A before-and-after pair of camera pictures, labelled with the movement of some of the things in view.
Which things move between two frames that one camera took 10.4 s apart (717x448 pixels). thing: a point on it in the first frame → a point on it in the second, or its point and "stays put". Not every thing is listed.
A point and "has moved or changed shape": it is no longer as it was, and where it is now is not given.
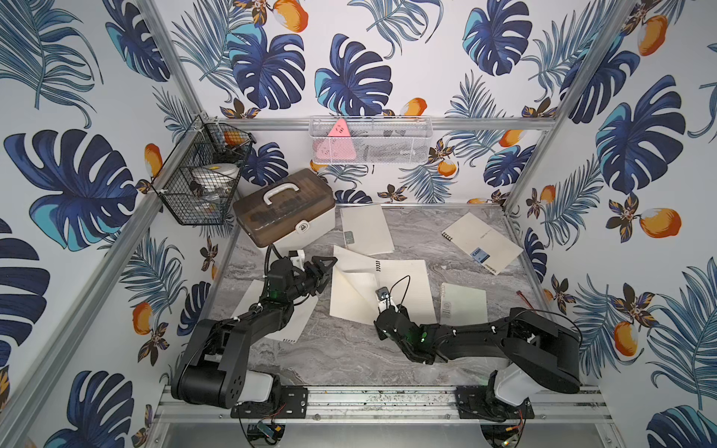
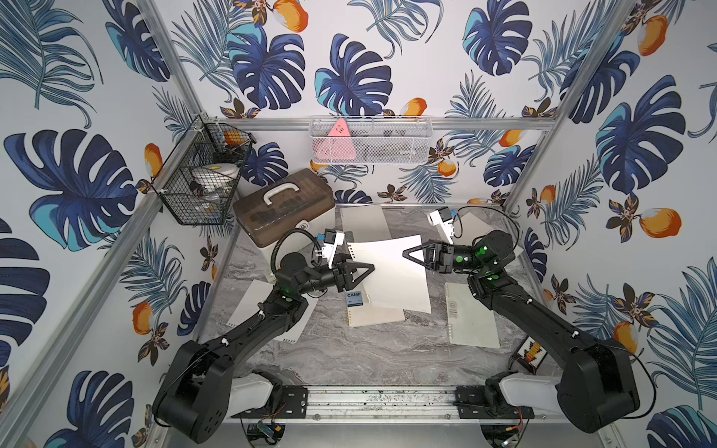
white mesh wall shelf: [371, 139] stays put
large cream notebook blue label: [356, 279] has moved or changed shape
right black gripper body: [400, 312] → [454, 261]
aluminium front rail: [393, 406] stays put
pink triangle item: [338, 146] stays put
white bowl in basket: [218, 176] stays put
